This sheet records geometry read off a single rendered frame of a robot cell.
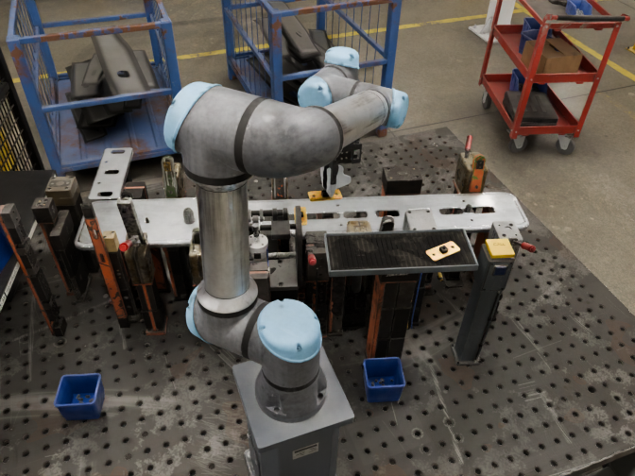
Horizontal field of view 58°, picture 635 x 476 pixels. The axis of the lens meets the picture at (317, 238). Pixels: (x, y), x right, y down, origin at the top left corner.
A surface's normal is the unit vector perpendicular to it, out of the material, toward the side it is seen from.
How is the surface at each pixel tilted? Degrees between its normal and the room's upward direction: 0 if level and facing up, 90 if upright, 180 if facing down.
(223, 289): 86
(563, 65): 90
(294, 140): 59
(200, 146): 85
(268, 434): 0
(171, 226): 0
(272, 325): 7
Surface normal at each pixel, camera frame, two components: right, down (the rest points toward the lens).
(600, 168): 0.02, -0.73
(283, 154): 0.26, 0.50
